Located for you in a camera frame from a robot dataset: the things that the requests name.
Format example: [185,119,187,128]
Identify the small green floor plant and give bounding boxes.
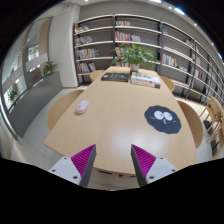
[7,87,20,106]

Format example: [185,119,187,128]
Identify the pale pink computer mouse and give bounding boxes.
[74,100,90,115]

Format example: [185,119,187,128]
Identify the round-backed wooden chair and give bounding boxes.
[47,88,86,131]
[159,75,176,93]
[88,69,108,82]
[176,99,205,150]

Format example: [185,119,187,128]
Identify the white illustrated book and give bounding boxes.
[129,71,162,90]

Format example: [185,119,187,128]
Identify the large green floor plant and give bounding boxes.
[42,60,59,77]

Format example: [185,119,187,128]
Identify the dark blue cloud-shaped mouse pad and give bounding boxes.
[143,105,183,135]

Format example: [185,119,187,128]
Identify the grey bookshelf unit with books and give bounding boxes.
[72,13,224,104]

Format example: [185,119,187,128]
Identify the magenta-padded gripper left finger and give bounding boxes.
[48,144,97,188]

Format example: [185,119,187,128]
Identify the light wooden slatted chair group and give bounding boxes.
[199,95,224,158]

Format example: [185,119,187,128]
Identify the green potted plant white pot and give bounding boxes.
[111,42,162,73]

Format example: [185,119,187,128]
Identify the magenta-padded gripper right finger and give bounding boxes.
[130,144,178,188]

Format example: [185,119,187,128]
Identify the round ceiling lights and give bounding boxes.
[148,0,223,59]

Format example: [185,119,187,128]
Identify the black book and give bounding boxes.
[100,72,130,83]

